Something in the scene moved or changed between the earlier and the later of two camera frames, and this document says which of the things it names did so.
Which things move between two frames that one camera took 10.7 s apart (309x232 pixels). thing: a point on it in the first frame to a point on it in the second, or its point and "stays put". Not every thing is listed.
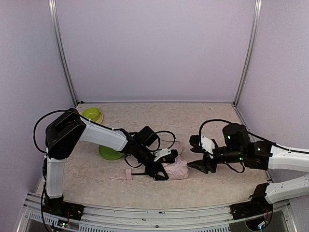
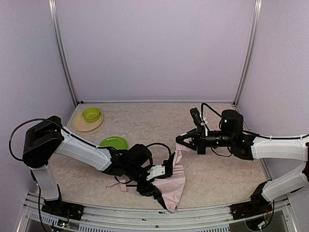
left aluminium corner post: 53,13 stays put
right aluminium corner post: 257,14 stays put
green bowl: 91,113 stays put
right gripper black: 209,163 to 200,140
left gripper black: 156,171 to 147,187
